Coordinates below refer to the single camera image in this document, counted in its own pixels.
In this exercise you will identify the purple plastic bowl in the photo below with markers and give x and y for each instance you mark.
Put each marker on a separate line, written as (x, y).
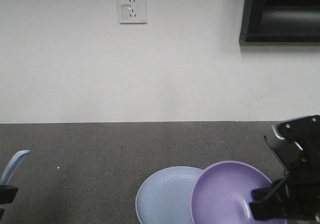
(222, 194)

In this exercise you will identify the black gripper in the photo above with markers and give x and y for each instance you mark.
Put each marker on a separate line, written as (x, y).
(296, 144)

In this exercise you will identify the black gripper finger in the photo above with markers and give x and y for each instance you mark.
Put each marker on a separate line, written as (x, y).
(7, 196)

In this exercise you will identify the light blue plate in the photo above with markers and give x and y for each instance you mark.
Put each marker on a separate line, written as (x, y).
(164, 197)

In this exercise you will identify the light blue plastic spoon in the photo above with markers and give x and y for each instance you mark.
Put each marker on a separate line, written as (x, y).
(12, 165)

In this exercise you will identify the white wall power socket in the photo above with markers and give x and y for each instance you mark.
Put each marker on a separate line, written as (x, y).
(132, 11)

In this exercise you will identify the black wall shelf cabinet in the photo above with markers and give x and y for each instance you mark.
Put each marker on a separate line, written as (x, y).
(278, 21)

